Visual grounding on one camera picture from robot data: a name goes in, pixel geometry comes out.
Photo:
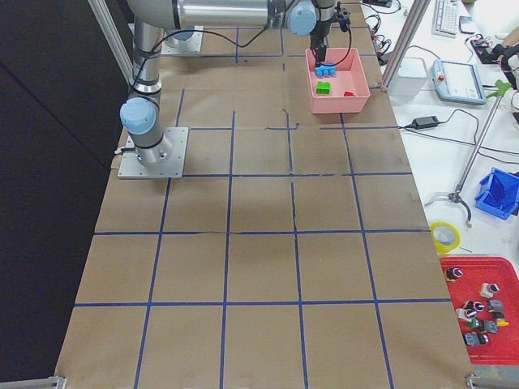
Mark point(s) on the green toy block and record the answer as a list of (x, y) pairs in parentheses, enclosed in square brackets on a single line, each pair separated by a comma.
[(323, 88)]

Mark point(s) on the reach grabber tool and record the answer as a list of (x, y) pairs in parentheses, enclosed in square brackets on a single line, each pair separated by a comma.
[(455, 196)]

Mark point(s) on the red plastic tray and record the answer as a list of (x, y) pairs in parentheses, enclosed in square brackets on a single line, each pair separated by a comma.
[(484, 293)]

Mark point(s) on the teach pendant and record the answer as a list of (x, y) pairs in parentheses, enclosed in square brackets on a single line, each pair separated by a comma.
[(458, 82)]

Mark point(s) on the aluminium frame post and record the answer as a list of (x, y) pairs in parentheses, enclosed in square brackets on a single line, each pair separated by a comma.
[(410, 27)]

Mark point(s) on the yellow tape roll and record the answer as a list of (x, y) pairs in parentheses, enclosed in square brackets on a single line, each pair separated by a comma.
[(445, 237)]

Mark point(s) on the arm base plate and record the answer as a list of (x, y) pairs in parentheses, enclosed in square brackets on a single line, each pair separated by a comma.
[(166, 160), (184, 44)]

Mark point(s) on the pink plastic box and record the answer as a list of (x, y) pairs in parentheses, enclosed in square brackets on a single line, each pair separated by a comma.
[(349, 77)]

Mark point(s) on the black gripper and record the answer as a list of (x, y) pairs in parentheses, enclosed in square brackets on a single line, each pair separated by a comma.
[(317, 36)]

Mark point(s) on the blue toy block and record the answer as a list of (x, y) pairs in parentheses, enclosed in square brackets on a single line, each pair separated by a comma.
[(325, 71)]

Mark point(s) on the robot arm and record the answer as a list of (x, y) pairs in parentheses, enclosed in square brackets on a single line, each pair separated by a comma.
[(169, 22)]

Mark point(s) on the blue storage bin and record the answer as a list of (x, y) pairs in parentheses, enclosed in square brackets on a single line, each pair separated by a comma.
[(498, 194)]

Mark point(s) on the white grey box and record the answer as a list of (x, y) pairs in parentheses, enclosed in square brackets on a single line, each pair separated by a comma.
[(410, 77)]

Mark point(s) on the white keyboard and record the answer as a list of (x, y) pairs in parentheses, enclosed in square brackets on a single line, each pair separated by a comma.
[(445, 18)]

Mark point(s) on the black power adapter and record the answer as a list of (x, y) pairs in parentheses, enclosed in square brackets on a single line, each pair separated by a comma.
[(423, 123)]

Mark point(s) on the brown paper table cover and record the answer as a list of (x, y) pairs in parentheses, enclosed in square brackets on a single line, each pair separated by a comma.
[(294, 252)]

